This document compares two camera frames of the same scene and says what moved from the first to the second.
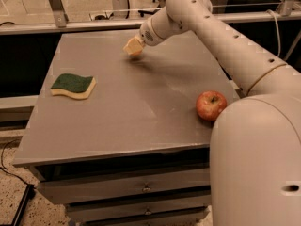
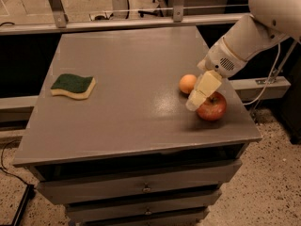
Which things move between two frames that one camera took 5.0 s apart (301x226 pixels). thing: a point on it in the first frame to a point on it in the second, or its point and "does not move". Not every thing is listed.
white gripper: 147,34 to 221,59
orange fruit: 134,50 to 186,83
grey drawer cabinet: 135,152 does not move
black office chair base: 142,12 does not move
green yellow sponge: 70,85 does not move
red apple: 209,104 does not move
